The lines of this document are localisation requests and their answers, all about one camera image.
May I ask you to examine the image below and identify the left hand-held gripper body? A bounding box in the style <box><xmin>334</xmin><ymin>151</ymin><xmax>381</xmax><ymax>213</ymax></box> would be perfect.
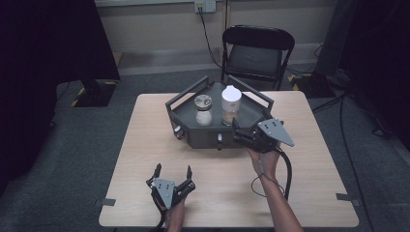
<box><xmin>146</xmin><ymin>178</ymin><xmax>196</xmax><ymax>211</ymax></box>

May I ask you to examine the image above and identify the grey tape strip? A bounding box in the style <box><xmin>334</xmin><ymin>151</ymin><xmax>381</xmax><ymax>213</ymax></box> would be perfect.
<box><xmin>95</xmin><ymin>197</ymin><xmax>117</xmax><ymax>208</ymax></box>
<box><xmin>336</xmin><ymin>192</ymin><xmax>362</xmax><ymax>207</ymax></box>

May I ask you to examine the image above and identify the white wall socket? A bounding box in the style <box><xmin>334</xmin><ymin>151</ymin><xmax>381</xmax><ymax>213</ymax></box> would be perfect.
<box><xmin>193</xmin><ymin>0</ymin><xmax>217</xmax><ymax>14</ymax></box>

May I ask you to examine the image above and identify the glass jar with metal lid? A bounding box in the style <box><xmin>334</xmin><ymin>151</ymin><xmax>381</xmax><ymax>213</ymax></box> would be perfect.
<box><xmin>193</xmin><ymin>94</ymin><xmax>214</xmax><ymax>128</ymax></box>

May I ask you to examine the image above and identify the black stand base yellow tape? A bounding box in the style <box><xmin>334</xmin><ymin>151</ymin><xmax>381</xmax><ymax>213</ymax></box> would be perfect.
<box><xmin>287</xmin><ymin>72</ymin><xmax>337</xmax><ymax>99</ymax></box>
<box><xmin>71</xmin><ymin>78</ymin><xmax>119</xmax><ymax>108</ymax></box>

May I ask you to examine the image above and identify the dark grey corner rack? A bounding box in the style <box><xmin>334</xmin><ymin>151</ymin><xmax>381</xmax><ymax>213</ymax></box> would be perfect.
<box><xmin>164</xmin><ymin>75</ymin><xmax>275</xmax><ymax>150</ymax></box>

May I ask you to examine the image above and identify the black power cable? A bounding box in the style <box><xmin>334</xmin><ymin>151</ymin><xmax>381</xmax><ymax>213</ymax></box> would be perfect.
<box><xmin>197</xmin><ymin>6</ymin><xmax>224</xmax><ymax>70</ymax></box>

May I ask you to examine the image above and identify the black floor cable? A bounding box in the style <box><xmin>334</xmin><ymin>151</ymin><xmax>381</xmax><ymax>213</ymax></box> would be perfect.
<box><xmin>310</xmin><ymin>93</ymin><xmax>376</xmax><ymax>232</ymax></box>

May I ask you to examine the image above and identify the thin grey wire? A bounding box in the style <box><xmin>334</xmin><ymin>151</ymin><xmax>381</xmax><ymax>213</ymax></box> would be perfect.
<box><xmin>250</xmin><ymin>159</ymin><xmax>286</xmax><ymax>198</ymax></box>

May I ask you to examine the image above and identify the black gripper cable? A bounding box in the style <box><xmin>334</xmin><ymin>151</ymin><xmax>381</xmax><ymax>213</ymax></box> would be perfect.
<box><xmin>276</xmin><ymin>149</ymin><xmax>293</xmax><ymax>201</ymax></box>
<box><xmin>156</xmin><ymin>208</ymin><xmax>169</xmax><ymax>232</ymax></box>

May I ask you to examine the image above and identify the jar with white lid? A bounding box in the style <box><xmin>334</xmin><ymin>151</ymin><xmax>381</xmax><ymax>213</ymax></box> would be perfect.
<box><xmin>220</xmin><ymin>85</ymin><xmax>243</xmax><ymax>127</ymax></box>

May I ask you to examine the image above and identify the black folding chair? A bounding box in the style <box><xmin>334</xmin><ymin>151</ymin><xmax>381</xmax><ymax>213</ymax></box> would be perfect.
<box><xmin>220</xmin><ymin>24</ymin><xmax>296</xmax><ymax>91</ymax></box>

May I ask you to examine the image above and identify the person's left hand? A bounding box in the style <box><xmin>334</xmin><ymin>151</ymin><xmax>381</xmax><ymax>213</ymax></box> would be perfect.
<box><xmin>164</xmin><ymin>197</ymin><xmax>187</xmax><ymax>232</ymax></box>

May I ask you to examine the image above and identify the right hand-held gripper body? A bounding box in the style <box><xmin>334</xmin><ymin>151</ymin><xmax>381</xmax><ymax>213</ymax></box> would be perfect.
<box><xmin>232</xmin><ymin>117</ymin><xmax>295</xmax><ymax>154</ymax></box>

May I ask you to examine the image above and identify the black curtain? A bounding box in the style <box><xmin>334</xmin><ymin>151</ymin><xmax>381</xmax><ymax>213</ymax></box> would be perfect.
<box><xmin>337</xmin><ymin>0</ymin><xmax>410</xmax><ymax>151</ymax></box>
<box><xmin>0</xmin><ymin>0</ymin><xmax>121</xmax><ymax>196</ymax></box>

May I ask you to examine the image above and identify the person's right hand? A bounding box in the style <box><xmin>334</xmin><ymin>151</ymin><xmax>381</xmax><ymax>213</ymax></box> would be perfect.
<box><xmin>246</xmin><ymin>146</ymin><xmax>281</xmax><ymax>181</ymax></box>

